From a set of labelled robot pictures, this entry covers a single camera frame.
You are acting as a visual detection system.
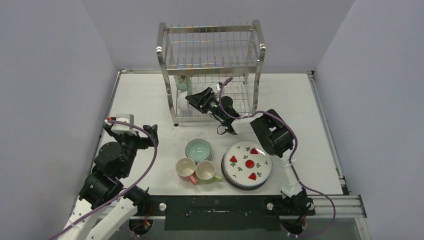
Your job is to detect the aluminium front rail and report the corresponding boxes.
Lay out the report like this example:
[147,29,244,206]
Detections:
[71,194,368,220]

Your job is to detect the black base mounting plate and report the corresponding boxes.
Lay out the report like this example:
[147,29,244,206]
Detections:
[129,195,316,235]

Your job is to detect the pink handled cream mug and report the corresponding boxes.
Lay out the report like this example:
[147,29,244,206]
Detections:
[175,157,198,185]

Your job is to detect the aluminium rail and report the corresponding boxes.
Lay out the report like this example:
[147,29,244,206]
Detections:
[306,70,349,194]
[71,194,368,220]

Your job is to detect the aluminium right side rail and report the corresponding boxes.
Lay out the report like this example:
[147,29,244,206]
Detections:
[306,70,349,194]

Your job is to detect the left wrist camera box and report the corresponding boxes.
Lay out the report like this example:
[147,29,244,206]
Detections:
[104,113,137,136]

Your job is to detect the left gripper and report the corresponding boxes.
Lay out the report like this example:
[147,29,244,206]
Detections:
[106,123,158,177]

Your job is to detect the stainless steel dish rack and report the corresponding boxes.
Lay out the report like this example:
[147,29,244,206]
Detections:
[156,19,266,126]

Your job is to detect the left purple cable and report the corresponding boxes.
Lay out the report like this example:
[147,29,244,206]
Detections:
[49,119,159,240]

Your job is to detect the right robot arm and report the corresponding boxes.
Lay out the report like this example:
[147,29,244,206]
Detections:
[185,87,313,235]

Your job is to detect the celadon bowl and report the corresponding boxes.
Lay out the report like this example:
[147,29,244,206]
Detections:
[184,138,212,163]
[174,75,193,93]

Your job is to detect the strawberry pattern top plate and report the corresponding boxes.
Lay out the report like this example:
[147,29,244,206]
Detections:
[221,140,273,187]

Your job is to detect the green handled cream mug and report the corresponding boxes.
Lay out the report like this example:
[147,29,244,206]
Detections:
[195,160,223,185]

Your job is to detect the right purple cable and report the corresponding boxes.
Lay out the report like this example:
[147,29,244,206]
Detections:
[218,77,337,238]

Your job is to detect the purple cable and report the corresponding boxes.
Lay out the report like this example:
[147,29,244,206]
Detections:
[218,77,337,238]
[49,119,159,240]

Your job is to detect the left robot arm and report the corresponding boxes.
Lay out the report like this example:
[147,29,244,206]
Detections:
[52,117,159,240]

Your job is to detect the dark bottom plate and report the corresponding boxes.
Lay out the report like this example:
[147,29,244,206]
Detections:
[220,165,268,191]

